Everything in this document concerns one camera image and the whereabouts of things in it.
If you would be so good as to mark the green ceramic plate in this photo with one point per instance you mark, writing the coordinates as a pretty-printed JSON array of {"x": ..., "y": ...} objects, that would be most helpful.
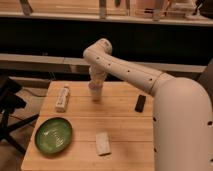
[{"x": 53, "y": 136}]

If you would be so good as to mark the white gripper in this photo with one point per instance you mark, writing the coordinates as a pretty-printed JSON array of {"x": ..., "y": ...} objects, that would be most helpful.
[{"x": 97, "y": 78}]

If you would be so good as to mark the black rectangular remote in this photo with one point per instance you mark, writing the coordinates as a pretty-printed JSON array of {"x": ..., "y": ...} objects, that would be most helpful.
[{"x": 140, "y": 103}]

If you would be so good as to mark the white ceramic cup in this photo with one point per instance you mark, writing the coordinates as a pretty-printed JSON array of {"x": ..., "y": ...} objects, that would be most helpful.
[{"x": 96, "y": 92}]

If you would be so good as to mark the white sponge block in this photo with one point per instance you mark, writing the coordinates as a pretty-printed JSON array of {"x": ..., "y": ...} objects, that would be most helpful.
[{"x": 102, "y": 144}]

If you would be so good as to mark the black tripod stand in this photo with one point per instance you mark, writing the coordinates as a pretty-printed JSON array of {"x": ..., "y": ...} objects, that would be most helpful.
[{"x": 9, "y": 102}]

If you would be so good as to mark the long wooden shelf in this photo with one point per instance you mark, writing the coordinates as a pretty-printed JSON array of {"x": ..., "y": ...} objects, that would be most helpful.
[{"x": 64, "y": 64}]

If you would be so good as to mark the white tube bottle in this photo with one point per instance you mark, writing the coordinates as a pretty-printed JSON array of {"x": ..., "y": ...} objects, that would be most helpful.
[{"x": 62, "y": 99}]

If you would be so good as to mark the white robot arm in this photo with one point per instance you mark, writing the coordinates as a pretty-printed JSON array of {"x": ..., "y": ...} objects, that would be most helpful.
[{"x": 182, "y": 110}]

